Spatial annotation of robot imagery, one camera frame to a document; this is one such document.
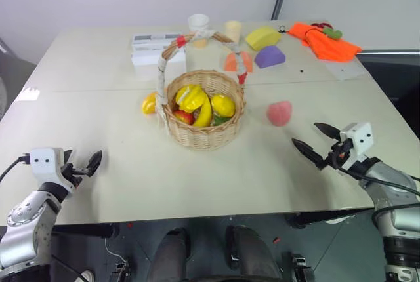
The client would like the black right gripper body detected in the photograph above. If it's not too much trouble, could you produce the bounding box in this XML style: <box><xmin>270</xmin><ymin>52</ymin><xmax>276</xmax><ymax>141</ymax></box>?
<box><xmin>324</xmin><ymin>138</ymin><xmax>356</xmax><ymax>169</ymax></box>

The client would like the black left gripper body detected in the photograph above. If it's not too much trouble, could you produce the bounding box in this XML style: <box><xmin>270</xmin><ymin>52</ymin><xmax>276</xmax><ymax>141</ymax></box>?
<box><xmin>60</xmin><ymin>162</ymin><xmax>92</xmax><ymax>193</ymax></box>

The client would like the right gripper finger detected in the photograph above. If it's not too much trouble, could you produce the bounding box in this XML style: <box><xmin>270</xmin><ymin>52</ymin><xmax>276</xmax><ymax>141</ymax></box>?
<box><xmin>291</xmin><ymin>137</ymin><xmax>329</xmax><ymax>171</ymax></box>
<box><xmin>314</xmin><ymin>122</ymin><xmax>342</xmax><ymax>141</ymax></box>

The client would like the pink peach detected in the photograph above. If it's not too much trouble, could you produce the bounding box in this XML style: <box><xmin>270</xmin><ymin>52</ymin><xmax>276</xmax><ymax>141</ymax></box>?
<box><xmin>266</xmin><ymin>100</ymin><xmax>293</xmax><ymax>128</ymax></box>

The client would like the orange cloth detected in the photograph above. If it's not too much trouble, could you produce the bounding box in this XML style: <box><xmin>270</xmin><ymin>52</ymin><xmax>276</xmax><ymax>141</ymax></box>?
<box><xmin>287</xmin><ymin>22</ymin><xmax>363</xmax><ymax>63</ymax></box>

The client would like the purple foam block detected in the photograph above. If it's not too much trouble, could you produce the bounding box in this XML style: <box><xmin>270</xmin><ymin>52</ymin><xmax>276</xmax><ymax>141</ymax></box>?
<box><xmin>254</xmin><ymin>45</ymin><xmax>287</xmax><ymax>70</ymax></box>

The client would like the red and green plush toy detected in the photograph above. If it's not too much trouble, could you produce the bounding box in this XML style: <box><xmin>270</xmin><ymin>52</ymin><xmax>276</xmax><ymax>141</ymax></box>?
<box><xmin>310</xmin><ymin>22</ymin><xmax>343</xmax><ymax>40</ymax></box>

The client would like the red apple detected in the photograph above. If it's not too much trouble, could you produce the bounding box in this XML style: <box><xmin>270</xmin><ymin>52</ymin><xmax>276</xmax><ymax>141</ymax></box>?
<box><xmin>173</xmin><ymin>110</ymin><xmax>196</xmax><ymax>126</ymax></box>

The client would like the yellow lemon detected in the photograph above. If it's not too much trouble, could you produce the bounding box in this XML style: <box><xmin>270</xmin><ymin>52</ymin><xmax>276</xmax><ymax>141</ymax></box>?
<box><xmin>210</xmin><ymin>94</ymin><xmax>237</xmax><ymax>117</ymax></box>

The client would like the yellow half peeled banana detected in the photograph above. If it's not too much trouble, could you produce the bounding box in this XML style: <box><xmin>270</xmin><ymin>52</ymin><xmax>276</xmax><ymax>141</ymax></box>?
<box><xmin>175</xmin><ymin>84</ymin><xmax>205</xmax><ymax>113</ymax></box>

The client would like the plain white cardboard box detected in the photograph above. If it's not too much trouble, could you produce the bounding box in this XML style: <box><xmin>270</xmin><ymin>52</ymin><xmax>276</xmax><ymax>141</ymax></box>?
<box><xmin>131</xmin><ymin>47</ymin><xmax>187</xmax><ymax>67</ymax></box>

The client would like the yellow foam block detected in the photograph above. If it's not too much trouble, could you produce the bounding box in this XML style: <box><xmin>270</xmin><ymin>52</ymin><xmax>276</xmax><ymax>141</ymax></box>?
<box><xmin>245</xmin><ymin>26</ymin><xmax>283</xmax><ymax>50</ymax></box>

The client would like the dark rounded shape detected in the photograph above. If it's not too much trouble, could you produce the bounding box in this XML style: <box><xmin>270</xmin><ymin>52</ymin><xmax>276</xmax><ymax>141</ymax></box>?
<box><xmin>146</xmin><ymin>227</ymin><xmax>192</xmax><ymax>282</ymax></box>
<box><xmin>225</xmin><ymin>225</ymin><xmax>284</xmax><ymax>282</ymax></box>

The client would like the orange foam block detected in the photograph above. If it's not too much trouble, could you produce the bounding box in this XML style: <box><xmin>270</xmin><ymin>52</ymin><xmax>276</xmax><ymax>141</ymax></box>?
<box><xmin>223</xmin><ymin>50</ymin><xmax>255</xmax><ymax>73</ymax></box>

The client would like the white box with grey stripe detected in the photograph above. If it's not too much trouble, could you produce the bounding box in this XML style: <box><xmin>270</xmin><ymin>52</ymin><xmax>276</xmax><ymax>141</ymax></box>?
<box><xmin>131</xmin><ymin>32</ymin><xmax>183</xmax><ymax>52</ymax></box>

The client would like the cream paper cup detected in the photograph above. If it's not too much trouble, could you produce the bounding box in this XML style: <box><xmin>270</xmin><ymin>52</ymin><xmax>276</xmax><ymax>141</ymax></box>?
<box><xmin>224</xmin><ymin>20</ymin><xmax>243</xmax><ymax>45</ymax></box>

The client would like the white paper cup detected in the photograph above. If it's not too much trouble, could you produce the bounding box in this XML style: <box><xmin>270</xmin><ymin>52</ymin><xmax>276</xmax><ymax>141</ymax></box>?
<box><xmin>188</xmin><ymin>14</ymin><xmax>210</xmax><ymax>49</ymax></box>

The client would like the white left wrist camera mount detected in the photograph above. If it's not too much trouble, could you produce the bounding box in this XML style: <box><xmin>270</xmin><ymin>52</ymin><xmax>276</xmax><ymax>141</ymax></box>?
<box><xmin>29</xmin><ymin>146</ymin><xmax>75</xmax><ymax>195</ymax></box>

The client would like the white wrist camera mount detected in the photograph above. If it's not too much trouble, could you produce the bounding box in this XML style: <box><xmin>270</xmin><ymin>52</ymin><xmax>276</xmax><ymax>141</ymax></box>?
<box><xmin>29</xmin><ymin>146</ymin><xmax>75</xmax><ymax>195</ymax></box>
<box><xmin>339</xmin><ymin>122</ymin><xmax>375</xmax><ymax>172</ymax></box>

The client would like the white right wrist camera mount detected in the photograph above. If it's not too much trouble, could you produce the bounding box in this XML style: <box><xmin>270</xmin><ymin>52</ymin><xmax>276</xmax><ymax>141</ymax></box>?
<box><xmin>339</xmin><ymin>122</ymin><xmax>375</xmax><ymax>172</ymax></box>

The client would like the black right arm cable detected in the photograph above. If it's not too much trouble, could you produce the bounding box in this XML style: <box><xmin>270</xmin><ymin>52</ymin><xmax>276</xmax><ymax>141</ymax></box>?
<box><xmin>334</xmin><ymin>163</ymin><xmax>420</xmax><ymax>230</ymax></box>

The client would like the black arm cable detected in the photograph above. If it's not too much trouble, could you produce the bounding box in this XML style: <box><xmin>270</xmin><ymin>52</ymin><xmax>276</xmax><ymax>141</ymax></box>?
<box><xmin>0</xmin><ymin>154</ymin><xmax>32</xmax><ymax>183</ymax></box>
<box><xmin>334</xmin><ymin>163</ymin><xmax>420</xmax><ymax>230</ymax></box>

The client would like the black table bracket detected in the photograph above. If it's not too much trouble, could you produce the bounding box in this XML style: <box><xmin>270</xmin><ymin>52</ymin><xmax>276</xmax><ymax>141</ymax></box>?
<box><xmin>51</xmin><ymin>222</ymin><xmax>119</xmax><ymax>239</ymax></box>
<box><xmin>284</xmin><ymin>211</ymin><xmax>356</xmax><ymax>230</ymax></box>

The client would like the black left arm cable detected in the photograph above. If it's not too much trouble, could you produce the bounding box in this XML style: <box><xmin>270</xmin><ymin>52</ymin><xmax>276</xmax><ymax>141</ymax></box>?
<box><xmin>0</xmin><ymin>154</ymin><xmax>32</xmax><ymax>183</ymax></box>

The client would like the thin white cable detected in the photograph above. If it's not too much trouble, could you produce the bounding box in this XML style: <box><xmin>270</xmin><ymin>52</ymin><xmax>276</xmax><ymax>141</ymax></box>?
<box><xmin>104</xmin><ymin>235</ymin><xmax>129</xmax><ymax>264</ymax></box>

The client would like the wicker basket with taped handle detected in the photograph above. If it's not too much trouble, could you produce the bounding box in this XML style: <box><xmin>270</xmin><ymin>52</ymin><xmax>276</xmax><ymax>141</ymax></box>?
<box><xmin>156</xmin><ymin>30</ymin><xmax>247</xmax><ymax>151</ymax></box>

